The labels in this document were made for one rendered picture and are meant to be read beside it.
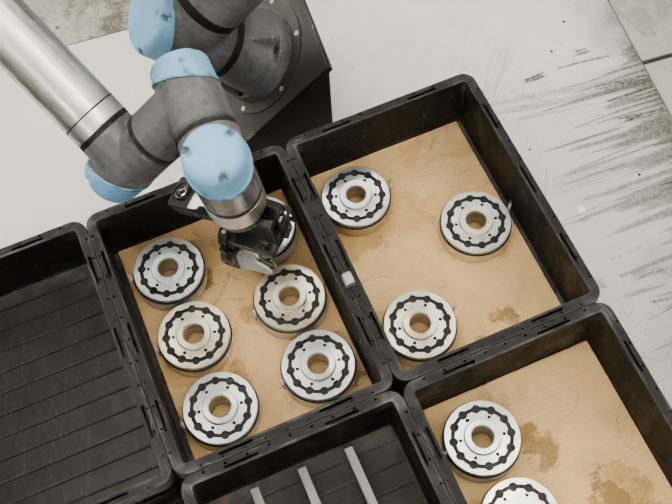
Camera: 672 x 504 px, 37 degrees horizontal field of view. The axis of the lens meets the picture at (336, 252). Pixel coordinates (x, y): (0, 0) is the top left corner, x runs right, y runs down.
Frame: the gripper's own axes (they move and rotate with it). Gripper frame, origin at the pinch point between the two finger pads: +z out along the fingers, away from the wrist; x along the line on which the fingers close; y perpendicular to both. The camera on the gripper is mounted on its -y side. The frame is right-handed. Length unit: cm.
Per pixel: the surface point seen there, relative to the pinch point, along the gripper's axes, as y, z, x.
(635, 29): 43, 105, 116
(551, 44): 29, 26, 59
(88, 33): -93, 97, 65
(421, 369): 29.5, -7.3, -9.5
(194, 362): -0.4, -1.3, -18.2
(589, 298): 46.8, -4.9, 7.4
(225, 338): 2.3, -1.0, -13.6
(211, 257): -5.8, 3.8, -2.4
